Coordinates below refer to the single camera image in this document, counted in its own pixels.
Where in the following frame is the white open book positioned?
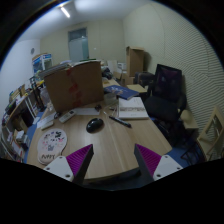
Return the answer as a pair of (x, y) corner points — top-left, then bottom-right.
(118, 97), (149, 119)

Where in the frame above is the blue white display box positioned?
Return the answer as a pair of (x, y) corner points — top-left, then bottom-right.
(32, 53), (52, 73)

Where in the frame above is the grey door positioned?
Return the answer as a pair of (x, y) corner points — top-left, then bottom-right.
(68, 28), (89, 62)

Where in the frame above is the black computer mouse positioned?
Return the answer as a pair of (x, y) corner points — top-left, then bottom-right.
(86, 118), (104, 133)

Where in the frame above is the cluttered shelf unit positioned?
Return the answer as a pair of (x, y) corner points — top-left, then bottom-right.
(0, 87), (44, 162)

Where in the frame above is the blue book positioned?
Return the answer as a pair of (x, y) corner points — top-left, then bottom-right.
(104, 85), (139, 100)

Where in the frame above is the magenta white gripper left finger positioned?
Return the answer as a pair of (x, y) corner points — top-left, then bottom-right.
(44, 144), (94, 185)

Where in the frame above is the white keyboard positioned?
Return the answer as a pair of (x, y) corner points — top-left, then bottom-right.
(37, 113), (55, 128)

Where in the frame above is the white remote control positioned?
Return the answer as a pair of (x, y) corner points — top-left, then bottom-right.
(59, 110), (76, 123)

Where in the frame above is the light wooden chair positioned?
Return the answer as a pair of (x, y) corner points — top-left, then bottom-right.
(197, 106), (224, 161)

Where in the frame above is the ceiling light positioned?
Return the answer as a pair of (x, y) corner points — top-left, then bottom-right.
(60, 7), (70, 18)

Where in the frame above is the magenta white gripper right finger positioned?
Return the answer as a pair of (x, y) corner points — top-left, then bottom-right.
(134, 144), (182, 181)

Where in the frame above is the tall cardboard box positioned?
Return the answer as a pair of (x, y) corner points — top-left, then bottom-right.
(126, 46), (144, 77)

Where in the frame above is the black office chair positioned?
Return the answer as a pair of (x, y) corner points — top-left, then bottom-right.
(144, 64), (187, 145)

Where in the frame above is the large brown cardboard box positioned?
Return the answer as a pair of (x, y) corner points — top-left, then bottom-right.
(44, 61), (104, 112)

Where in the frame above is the black pen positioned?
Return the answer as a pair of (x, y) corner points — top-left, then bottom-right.
(109, 115), (132, 128)

